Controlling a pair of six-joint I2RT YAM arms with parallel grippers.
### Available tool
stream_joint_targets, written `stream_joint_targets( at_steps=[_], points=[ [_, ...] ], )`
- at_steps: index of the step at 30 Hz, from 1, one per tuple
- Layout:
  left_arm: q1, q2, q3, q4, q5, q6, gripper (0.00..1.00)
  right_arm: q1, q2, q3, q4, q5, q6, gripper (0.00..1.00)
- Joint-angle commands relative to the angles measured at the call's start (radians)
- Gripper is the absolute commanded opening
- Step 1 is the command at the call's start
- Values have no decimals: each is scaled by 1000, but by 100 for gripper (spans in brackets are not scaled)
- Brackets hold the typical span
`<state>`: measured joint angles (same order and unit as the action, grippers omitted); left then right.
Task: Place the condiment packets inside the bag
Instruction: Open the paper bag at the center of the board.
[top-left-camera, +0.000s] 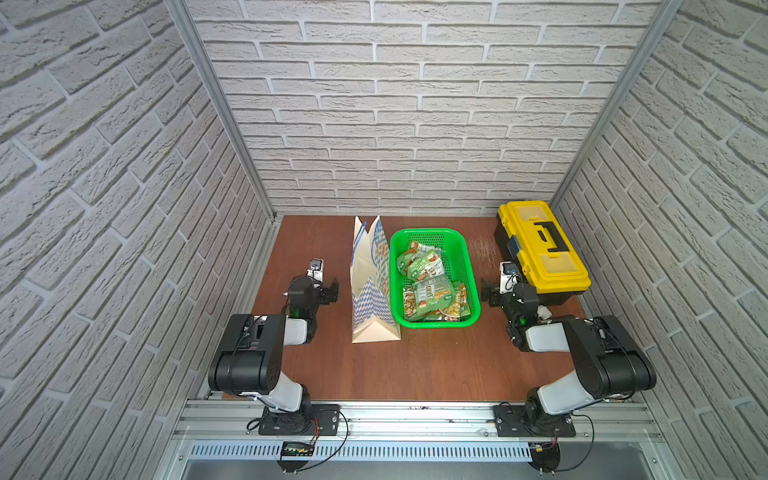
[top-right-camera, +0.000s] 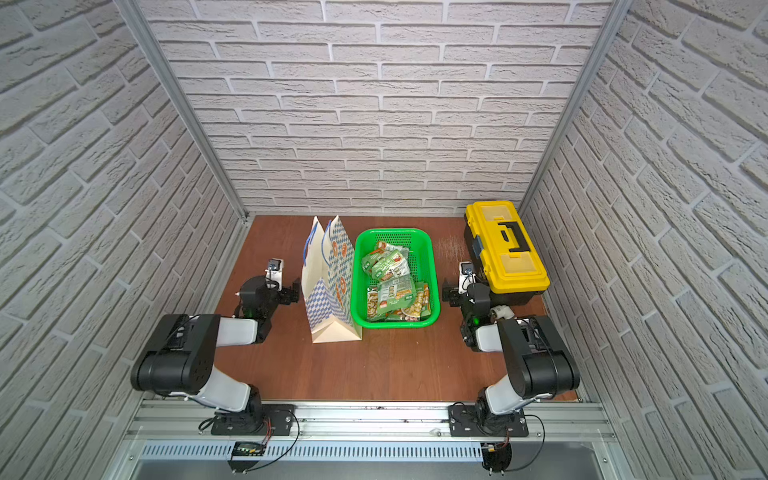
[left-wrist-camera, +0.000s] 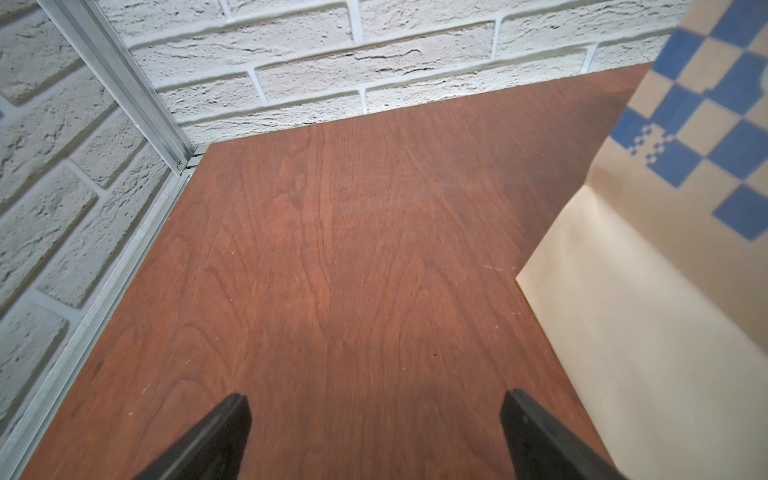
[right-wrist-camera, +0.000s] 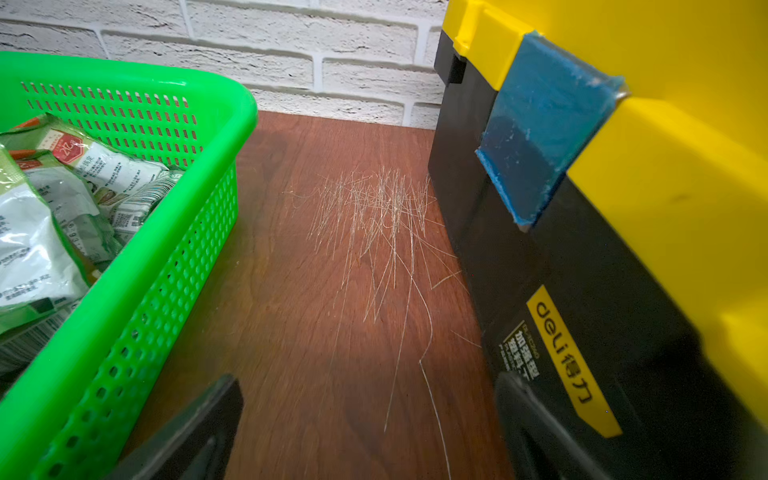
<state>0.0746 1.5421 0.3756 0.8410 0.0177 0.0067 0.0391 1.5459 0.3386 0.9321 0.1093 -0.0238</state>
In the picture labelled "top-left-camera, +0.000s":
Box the white blue checkered paper bag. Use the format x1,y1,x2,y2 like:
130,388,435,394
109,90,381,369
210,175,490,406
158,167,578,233
350,217,401,344

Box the green condiment packet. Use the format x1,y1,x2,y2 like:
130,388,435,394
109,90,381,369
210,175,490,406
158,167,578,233
412,275,455,315
395,241,445,282

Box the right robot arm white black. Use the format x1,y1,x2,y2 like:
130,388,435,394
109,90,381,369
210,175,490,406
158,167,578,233
481,281,657,432

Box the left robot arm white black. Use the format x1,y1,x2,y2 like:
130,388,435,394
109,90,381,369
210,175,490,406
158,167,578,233
208,275,339,415

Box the green condiment packet top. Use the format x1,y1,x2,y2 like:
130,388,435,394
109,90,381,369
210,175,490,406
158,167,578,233
395,241,445,282

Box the green plastic basket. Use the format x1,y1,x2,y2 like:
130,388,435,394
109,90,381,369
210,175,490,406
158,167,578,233
390,228,481,329

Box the brown food packet in basket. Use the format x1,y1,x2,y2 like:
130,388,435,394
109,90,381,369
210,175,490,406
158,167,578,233
403,282,471,322

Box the yellow black toolbox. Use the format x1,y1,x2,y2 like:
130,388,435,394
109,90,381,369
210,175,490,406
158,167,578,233
494,201,591,306

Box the small circuit board left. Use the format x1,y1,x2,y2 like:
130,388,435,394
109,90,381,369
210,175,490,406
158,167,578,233
280,441,315,459

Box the round black connector right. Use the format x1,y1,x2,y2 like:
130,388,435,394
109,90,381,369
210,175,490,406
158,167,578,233
529,443,561,475

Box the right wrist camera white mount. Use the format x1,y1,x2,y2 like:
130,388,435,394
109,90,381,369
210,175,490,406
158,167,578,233
499,261,519,294

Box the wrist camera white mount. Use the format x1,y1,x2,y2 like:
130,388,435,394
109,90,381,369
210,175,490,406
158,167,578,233
499,261,519,294
307,258,324,282

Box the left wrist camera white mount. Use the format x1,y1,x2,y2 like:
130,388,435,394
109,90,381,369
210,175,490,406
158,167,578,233
307,258,324,282

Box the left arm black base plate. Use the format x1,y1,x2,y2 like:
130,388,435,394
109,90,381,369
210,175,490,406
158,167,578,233
255,403,343,437

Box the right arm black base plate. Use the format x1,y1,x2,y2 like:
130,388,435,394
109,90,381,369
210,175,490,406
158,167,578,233
492,402,576,439

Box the aluminium front rail frame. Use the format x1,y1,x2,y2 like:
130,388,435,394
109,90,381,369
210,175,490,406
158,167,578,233
164,400,664,471

